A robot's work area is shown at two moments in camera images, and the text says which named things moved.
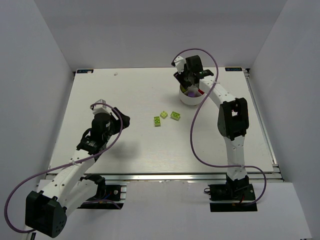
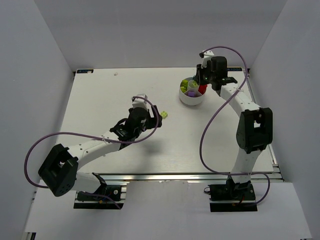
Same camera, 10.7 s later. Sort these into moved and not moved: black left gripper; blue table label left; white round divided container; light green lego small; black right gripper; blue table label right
Moved: black right gripper; black left gripper
Not moved: blue table label right; blue table label left; light green lego small; white round divided container
